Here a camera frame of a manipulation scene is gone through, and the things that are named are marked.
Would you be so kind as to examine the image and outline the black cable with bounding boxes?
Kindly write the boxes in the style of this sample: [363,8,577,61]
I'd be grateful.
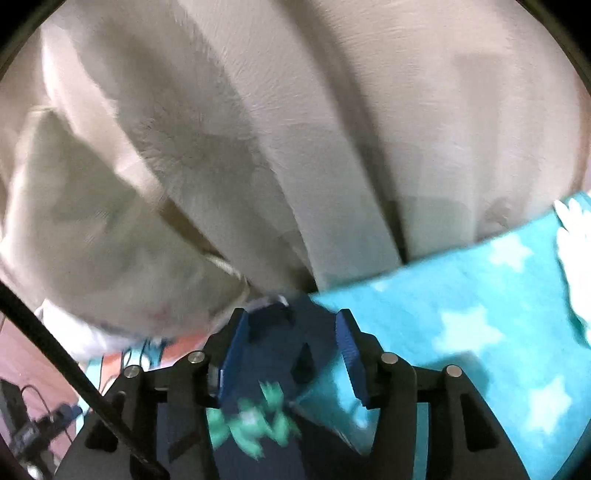
[0,281,169,480]

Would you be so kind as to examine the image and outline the navy pants with green print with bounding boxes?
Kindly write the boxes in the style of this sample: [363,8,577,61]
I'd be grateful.
[154,295,375,480]

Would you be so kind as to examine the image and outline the beige curtain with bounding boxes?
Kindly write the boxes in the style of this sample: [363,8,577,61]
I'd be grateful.
[0,0,591,296]

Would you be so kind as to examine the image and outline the white fluffy cloth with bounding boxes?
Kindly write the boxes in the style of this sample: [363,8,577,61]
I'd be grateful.
[553,199,591,348]

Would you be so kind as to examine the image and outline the teal blanket with white stars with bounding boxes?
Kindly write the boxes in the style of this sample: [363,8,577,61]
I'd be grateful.
[288,191,591,480]

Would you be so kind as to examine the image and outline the black electronic device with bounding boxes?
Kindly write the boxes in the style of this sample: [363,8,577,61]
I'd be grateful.
[0,378,86,467]

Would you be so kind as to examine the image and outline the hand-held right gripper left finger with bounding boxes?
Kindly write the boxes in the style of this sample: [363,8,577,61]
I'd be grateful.
[55,308,253,480]

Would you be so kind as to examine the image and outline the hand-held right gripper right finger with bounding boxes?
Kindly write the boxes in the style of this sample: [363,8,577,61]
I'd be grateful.
[335,308,532,480]

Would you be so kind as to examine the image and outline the cream pillow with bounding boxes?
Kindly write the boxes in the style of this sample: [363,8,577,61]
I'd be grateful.
[0,106,252,340]

